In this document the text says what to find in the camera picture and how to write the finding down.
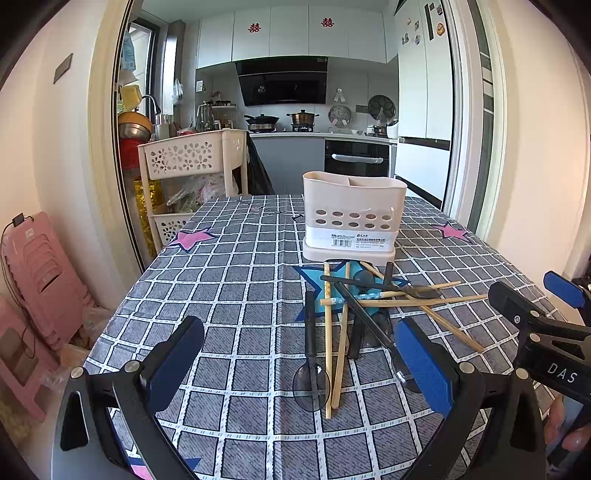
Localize long bamboo chopstick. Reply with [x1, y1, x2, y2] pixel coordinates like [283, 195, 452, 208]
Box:
[361, 262, 485, 353]

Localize dark translucent spoon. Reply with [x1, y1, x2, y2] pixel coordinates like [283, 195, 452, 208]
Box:
[332, 270, 423, 393]
[293, 291, 331, 413]

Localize black chopstick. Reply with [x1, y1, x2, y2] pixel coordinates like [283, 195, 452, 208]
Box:
[321, 275, 442, 300]
[341, 286, 398, 360]

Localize plain bamboo chopstick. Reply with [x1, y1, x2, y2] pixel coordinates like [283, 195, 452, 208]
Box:
[330, 262, 352, 410]

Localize patterned bamboo chopstick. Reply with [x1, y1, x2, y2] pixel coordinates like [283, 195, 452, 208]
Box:
[324, 281, 332, 419]

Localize person's right hand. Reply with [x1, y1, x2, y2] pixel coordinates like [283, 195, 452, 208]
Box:
[544, 395, 591, 452]

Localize grey checkered tablecloth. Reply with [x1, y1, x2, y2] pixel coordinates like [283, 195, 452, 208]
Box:
[82, 193, 569, 480]

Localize pink plastic stool stack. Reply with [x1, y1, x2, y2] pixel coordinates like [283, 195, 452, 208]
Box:
[1, 212, 96, 422]

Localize white plastic utensil holder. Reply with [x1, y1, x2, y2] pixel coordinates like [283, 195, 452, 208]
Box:
[303, 171, 407, 266]

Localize white refrigerator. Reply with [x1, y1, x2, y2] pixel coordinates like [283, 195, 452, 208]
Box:
[394, 1, 454, 208]

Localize beige plastic storage trolley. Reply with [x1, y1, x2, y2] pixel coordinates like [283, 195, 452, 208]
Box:
[137, 129, 249, 250]

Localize black built-in oven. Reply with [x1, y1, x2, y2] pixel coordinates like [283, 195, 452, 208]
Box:
[325, 140, 390, 177]

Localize metal bowl with orange rim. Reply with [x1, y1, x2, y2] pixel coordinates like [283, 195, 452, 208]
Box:
[117, 111, 153, 143]

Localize black wok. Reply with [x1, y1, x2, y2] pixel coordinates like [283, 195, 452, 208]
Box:
[243, 114, 280, 133]

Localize steel cooking pot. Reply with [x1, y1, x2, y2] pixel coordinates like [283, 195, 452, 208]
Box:
[287, 109, 318, 127]

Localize black range hood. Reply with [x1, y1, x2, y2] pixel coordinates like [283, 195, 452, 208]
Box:
[235, 56, 329, 107]

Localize white upper cabinets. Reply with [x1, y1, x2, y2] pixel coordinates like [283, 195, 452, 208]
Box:
[195, 5, 398, 69]

